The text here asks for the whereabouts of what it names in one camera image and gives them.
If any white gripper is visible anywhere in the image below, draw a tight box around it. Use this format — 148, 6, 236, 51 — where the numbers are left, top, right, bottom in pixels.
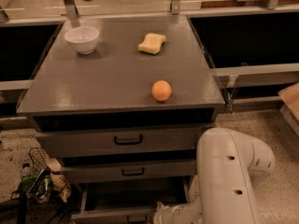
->
153, 202, 173, 224

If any grey bottom drawer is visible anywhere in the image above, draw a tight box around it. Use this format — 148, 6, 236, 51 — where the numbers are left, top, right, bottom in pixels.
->
71, 176, 190, 224

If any grey drawer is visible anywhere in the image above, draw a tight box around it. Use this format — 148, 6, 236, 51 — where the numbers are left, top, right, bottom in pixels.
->
71, 176, 190, 224
35, 123, 214, 158
62, 159, 196, 184

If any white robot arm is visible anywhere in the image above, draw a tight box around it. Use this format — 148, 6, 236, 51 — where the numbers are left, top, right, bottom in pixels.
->
153, 128, 276, 224

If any grey middle drawer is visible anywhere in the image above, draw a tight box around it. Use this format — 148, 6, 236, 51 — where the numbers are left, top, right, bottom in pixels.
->
62, 159, 196, 184

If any grey top drawer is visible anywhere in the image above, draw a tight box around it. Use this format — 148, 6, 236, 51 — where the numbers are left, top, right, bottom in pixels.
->
35, 123, 214, 158

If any grey drawer cabinet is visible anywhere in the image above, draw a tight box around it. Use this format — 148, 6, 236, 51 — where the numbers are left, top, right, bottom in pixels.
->
15, 14, 225, 185

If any tan paper snack bag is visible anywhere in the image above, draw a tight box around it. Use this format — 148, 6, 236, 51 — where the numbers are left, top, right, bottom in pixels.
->
46, 156, 71, 203

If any orange fruit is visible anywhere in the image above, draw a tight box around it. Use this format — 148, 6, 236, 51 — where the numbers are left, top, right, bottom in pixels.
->
151, 80, 172, 102

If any green snack bag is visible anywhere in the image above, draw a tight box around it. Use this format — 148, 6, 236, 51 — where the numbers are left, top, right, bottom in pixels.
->
17, 175, 51, 203

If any clear plastic bottle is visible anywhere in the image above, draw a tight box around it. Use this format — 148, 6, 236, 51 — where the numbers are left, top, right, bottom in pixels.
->
21, 162, 32, 183

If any yellow sponge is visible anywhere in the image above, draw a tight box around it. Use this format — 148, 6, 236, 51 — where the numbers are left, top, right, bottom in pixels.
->
138, 33, 166, 55

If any brown cardboard box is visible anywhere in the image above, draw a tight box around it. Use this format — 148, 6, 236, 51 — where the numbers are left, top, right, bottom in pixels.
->
278, 82, 299, 120

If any white bowl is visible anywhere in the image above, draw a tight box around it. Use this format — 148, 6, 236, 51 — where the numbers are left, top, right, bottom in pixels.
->
64, 26, 99, 54

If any black cable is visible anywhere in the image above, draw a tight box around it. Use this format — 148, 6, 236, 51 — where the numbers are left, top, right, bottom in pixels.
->
46, 203, 76, 224

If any black wire basket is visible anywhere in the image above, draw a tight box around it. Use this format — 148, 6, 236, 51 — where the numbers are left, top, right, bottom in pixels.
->
29, 147, 61, 199

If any metal bracket left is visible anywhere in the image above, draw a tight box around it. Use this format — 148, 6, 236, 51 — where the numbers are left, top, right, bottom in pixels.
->
64, 0, 78, 20

